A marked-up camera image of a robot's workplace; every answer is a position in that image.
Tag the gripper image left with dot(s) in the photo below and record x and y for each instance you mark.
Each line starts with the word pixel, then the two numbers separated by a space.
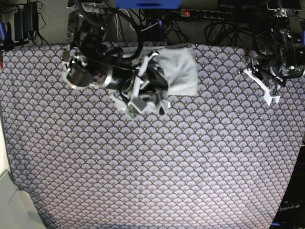
pixel 133 86

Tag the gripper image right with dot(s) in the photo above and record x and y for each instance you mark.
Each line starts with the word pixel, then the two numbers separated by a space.
pixel 276 70

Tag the grey T-shirt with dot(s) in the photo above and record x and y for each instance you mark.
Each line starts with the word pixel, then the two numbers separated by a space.
pixel 177 65

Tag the robot arm image right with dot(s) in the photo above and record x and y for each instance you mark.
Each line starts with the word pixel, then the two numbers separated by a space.
pixel 286 58

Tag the black power strip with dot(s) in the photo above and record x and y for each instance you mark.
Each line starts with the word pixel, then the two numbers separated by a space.
pixel 206 14

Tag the black box under table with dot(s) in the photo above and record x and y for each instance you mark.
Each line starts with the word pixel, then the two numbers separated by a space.
pixel 152 34

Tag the fan-patterned tablecloth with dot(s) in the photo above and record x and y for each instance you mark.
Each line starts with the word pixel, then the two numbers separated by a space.
pixel 221 159

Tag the blue box overhead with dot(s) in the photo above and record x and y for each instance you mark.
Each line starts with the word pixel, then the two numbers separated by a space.
pixel 148 4

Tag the black OpenArm case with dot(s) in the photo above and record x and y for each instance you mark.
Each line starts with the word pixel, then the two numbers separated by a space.
pixel 291 213

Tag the black power adapter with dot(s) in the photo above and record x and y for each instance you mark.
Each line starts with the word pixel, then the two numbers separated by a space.
pixel 26 21

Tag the beige plastic bin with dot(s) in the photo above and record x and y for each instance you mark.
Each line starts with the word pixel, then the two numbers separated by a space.
pixel 17 210

